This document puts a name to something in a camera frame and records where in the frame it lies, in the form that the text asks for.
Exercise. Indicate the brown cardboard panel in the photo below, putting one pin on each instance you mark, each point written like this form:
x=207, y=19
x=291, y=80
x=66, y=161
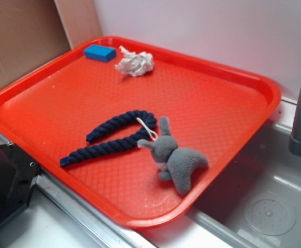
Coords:
x=33, y=33

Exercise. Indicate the grey toy sink basin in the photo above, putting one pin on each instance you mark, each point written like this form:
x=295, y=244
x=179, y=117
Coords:
x=263, y=166

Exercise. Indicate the red plastic tray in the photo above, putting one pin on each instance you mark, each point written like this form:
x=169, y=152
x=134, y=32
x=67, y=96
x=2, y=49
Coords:
x=212, y=108

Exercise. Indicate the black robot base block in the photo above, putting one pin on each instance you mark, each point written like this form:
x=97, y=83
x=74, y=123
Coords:
x=18, y=172

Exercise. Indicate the round sink drain cover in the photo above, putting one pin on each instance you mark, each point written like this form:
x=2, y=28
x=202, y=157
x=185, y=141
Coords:
x=269, y=215

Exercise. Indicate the crumpled white paper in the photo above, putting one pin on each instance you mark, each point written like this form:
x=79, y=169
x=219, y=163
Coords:
x=135, y=64

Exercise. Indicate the grey plush bunny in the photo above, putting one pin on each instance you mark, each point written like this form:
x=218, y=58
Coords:
x=175, y=163

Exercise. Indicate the blue rectangular block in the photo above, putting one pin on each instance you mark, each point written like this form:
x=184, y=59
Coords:
x=100, y=53

